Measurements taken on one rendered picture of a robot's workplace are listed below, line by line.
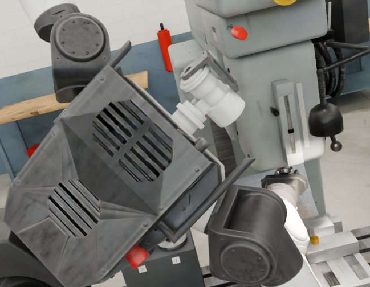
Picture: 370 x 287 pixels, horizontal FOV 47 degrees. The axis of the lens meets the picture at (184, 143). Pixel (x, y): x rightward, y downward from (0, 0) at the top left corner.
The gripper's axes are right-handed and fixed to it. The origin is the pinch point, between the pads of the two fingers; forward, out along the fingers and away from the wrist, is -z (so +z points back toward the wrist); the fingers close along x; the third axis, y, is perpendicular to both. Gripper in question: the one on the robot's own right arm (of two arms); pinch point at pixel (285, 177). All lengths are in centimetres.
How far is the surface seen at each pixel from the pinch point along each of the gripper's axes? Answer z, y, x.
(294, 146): 11.9, -14.6, -5.7
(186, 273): 18.2, 20.7, 29.2
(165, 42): -359, 3, 189
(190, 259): 17.3, 16.5, 27.3
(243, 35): 29, -45, -2
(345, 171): -237, 121, -3
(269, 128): 10.2, -19.3, 0.0
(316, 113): 19.8, -25.4, -12.6
